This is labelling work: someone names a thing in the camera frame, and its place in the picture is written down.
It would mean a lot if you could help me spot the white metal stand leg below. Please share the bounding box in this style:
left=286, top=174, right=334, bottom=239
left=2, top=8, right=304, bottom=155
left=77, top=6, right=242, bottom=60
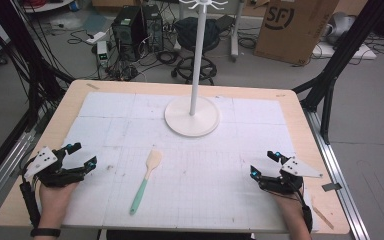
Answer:
left=229, top=0, right=246, bottom=63

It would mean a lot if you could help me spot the person's left hand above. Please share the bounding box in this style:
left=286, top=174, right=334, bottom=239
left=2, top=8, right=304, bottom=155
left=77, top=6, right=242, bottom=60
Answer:
left=39, top=180, right=80, bottom=232

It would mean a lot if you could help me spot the black tape piece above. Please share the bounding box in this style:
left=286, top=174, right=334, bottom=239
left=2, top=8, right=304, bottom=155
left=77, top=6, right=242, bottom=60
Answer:
left=321, top=182, right=343, bottom=193

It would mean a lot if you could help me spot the brown cardboard box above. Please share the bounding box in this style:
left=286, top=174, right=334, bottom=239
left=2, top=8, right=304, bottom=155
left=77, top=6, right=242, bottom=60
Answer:
left=253, top=0, right=342, bottom=66

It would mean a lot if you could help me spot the wooden spatula with green handle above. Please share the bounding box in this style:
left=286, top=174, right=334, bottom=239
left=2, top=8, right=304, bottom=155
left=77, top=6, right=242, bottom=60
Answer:
left=128, top=148, right=164, bottom=216

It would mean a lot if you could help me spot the person's right hand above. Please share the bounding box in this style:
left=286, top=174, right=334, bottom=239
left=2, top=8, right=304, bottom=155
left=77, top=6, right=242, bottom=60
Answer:
left=271, top=192, right=311, bottom=234

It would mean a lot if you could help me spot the thin wooden stick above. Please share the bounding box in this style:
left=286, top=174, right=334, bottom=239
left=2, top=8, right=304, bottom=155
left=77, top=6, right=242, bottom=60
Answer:
left=312, top=205, right=335, bottom=231

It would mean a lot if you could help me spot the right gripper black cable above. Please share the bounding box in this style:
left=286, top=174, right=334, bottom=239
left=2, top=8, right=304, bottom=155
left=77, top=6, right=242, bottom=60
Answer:
left=299, top=193, right=314, bottom=234

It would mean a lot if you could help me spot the black metal frame with cables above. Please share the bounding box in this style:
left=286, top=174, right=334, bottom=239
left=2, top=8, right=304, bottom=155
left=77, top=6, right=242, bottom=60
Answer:
left=0, top=0, right=76, bottom=129

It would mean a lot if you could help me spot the grey round appliance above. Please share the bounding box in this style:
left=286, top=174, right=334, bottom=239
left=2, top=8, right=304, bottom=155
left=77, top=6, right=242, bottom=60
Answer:
left=325, top=11, right=357, bottom=46

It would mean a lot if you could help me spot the white hook stand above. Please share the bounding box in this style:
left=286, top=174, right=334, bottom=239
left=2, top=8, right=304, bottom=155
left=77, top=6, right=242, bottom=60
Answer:
left=163, top=0, right=230, bottom=139

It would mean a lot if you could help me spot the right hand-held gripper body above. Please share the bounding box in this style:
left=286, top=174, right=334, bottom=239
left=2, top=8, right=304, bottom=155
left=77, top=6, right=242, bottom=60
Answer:
left=259, top=155, right=324, bottom=196

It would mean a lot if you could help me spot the slim black computer tower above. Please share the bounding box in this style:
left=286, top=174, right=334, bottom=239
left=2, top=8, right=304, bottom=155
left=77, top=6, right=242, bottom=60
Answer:
left=142, top=3, right=165, bottom=53

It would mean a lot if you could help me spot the large black computer tower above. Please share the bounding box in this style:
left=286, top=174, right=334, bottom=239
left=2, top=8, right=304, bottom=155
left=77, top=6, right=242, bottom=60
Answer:
left=111, top=5, right=148, bottom=63

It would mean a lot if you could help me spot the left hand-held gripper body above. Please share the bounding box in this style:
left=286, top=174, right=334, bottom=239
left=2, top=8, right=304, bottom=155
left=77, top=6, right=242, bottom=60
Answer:
left=23, top=145, right=89, bottom=188

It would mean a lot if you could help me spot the white flat board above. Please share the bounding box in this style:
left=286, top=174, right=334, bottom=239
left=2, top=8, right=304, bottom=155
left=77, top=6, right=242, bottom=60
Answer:
left=311, top=41, right=378, bottom=61

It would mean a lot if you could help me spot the black office chair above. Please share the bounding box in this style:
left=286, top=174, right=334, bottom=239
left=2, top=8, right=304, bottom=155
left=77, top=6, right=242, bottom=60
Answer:
left=170, top=16, right=222, bottom=86

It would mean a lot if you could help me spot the black wristband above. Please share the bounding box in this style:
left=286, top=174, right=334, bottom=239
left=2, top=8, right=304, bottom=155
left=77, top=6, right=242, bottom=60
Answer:
left=30, top=227, right=62, bottom=239

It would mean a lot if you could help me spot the white grid mat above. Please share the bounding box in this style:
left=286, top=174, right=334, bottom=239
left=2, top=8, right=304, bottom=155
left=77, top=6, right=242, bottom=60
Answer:
left=60, top=91, right=320, bottom=234

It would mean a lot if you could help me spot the white power strip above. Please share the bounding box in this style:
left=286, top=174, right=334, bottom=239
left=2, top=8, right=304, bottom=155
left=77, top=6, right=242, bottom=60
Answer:
left=85, top=31, right=108, bottom=46

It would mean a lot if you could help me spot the small white device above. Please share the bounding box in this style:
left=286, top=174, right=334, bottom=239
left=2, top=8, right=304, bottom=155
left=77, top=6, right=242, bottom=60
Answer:
left=95, top=40, right=110, bottom=68

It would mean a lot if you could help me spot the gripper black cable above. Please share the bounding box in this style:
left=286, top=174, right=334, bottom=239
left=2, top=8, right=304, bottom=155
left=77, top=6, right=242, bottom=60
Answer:
left=19, top=180, right=42, bottom=229
left=299, top=193, right=314, bottom=234

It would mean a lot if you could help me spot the aluminium rail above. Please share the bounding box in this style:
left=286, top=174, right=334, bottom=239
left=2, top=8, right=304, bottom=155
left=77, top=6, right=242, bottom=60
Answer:
left=303, top=108, right=372, bottom=240
left=0, top=111, right=53, bottom=219

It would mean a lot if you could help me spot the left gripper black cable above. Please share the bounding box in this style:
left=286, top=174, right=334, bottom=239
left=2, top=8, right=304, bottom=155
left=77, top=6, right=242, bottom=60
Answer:
left=19, top=180, right=42, bottom=229

